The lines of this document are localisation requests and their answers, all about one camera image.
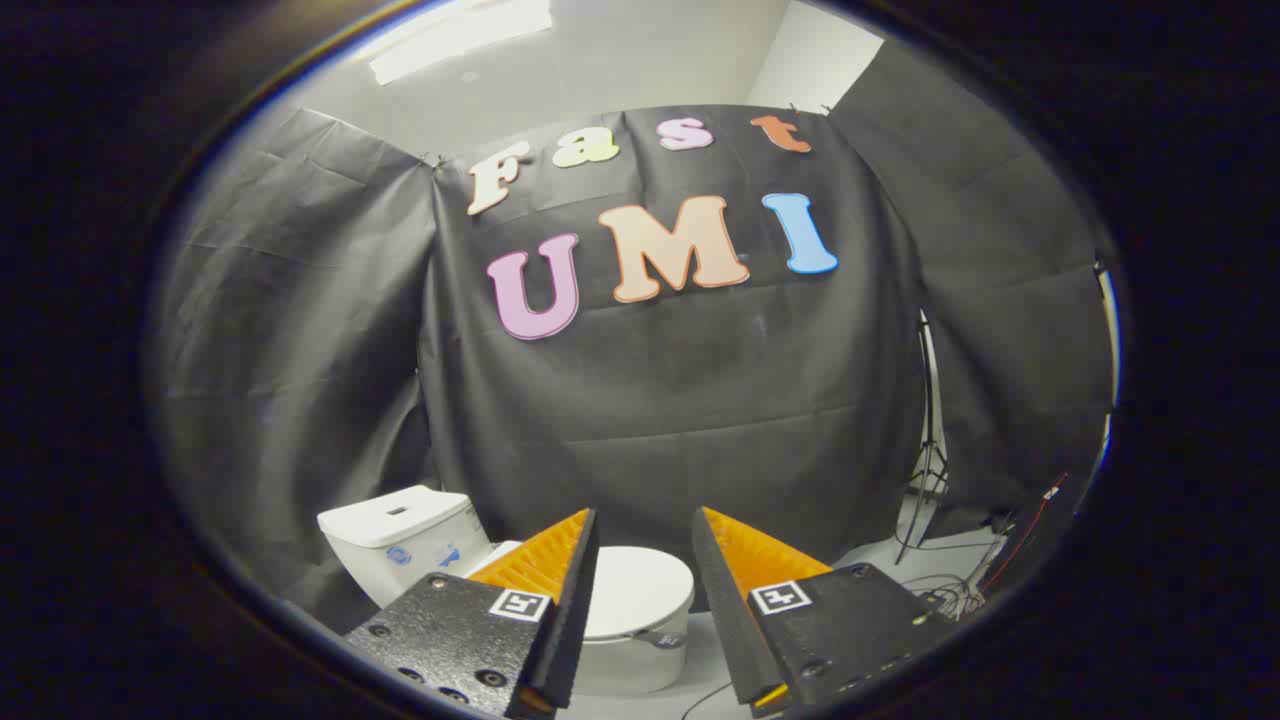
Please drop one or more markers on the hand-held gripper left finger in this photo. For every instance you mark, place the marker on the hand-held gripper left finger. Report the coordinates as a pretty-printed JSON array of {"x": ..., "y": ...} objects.
[{"x": 570, "y": 620}]

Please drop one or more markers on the black tripod light stand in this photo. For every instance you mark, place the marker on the black tripod light stand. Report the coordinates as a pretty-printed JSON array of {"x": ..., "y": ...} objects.
[{"x": 930, "y": 440}]

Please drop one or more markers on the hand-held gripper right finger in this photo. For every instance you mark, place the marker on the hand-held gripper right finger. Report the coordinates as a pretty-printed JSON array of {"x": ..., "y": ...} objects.
[{"x": 730, "y": 620}]

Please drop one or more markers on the black backdrop cloth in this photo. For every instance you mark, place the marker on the black backdrop cloth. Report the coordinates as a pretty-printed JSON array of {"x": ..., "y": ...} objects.
[{"x": 680, "y": 420}]

